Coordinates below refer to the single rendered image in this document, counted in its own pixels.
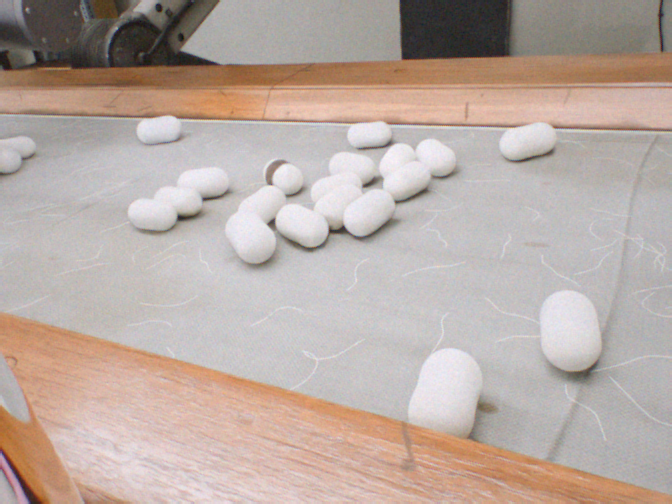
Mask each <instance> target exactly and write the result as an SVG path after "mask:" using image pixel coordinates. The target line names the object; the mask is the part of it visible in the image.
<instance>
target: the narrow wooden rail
mask: <svg viewBox="0 0 672 504"><path fill-rule="evenodd" d="M0 349H1V351H2V353H3V354H4V356H5V358H6V360H7V362H8V363H9V365H10V367H11V369H12V371H13V373H14V374H15V376H16V378H17V380H18V382H19V383H20V385H21V387H22V389H23V392H24V394H25V395H26V397H27V399H28V401H29V403H30V404H31V406H32V408H33V410H34V412H35V414H36V415H37V417H38V419H39V421H40V423H41V424H43V426H44V428H45V430H46V432H47V433H48V435H49V437H50V439H51V441H52V443H53V444H54V446H55V448H56V450H57V452H58V453H59V455H60V457H61V459H62V461H63V463H64V464H65V466H66V468H67V470H68V472H69V473H70V475H71V477H72V479H73V482H74V484H75V485H76V487H77V489H78V491H79V493H80V494H81V496H82V498H83V500H84V502H85V503H86V504H672V495H670V494H666V493H662V492H659V491H654V490H650V489H647V488H643V487H639V486H636V485H632V484H628V483H625V482H621V481H618V480H614V479H610V478H607V477H603V476H598V474H595V473H591V472H587V471H584V470H580V469H576V468H573V467H569V466H565V465H562V464H558V463H554V462H551V461H547V460H543V459H540V458H536V457H533V456H528V455H524V454H521V453H517V452H513V451H510V450H506V449H502V448H499V447H495V446H491V445H488V444H484V443H480V442H477V441H473V440H469V439H466V438H462V437H459V436H455V435H451V434H448V433H444V432H440V431H436V430H432V429H428V428H425V427H421V426H417V425H414V424H410V423H406V422H403V421H399V420H395V419H392V418H388V417H384V415H381V414H377V413H374V412H370V411H366V410H363V409H359V408H355V407H352V406H348V405H344V404H341V403H337V402H333V401H330V400H326V399H321V398H318V397H314V396H310V395H307V394H303V393H300V392H296V391H292V390H289V389H285V388H281V387H278V386H274V385H270V384H267V383H263V382H259V381H256V380H252V379H248V378H245V377H241V376H237V375H234V374H230V373H226V372H223V371H219V370H216V369H212V368H208V367H204V366H200V365H196V364H193V363H189V362H185V361H182V360H178V359H174V358H171V357H167V356H163V355H160V354H156V353H152V352H149V351H145V350H142V349H138V348H134V347H131V346H127V345H123V344H120V343H116V342H112V341H109V340H104V339H100V338H97V337H93V336H89V335H86V334H82V333H78V332H75V331H71V330H67V329H64V328H60V327H57V326H53V325H49V324H46V323H42V322H38V321H35V320H30V319H26V318H23V317H19V316H15V315H12V314H8V313H4V312H1V311H0Z"/></svg>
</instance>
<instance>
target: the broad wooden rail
mask: <svg viewBox="0 0 672 504"><path fill-rule="evenodd" d="M0 114H24V115H64V116H81V117H102V118H141V119H153V118H160V117H165V116H172V117H174V118H176V119H179V120H218V121H256V122H294V123H334V124H358V123H373V122H384V123H386V124H387V125H410V126H449V127H487V128H518V127H523V126H528V125H532V124H536V123H546V124H548V125H550V126H551V127H552V128H553V129H564V130H602V131H642V132H649V131H672V52H642V53H617V54H607V55H570V56H534V57H498V58H462V59H425V60H390V61H354V62H318V63H282V64H246V65H210V66H174V67H139V68H102V69H67V70H30V71H0Z"/></svg>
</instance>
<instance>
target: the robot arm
mask: <svg viewBox="0 0 672 504"><path fill-rule="evenodd" d="M81 2H82V0H0V47H4V48H16V49H28V50H40V51H47V52H51V53H62V52H66V51H68V50H69V49H71V48H72V47H73V46H74V44H75V43H76V41H77V39H78V37H79V35H80V32H81V27H82V12H81V6H80V5H81Z"/></svg>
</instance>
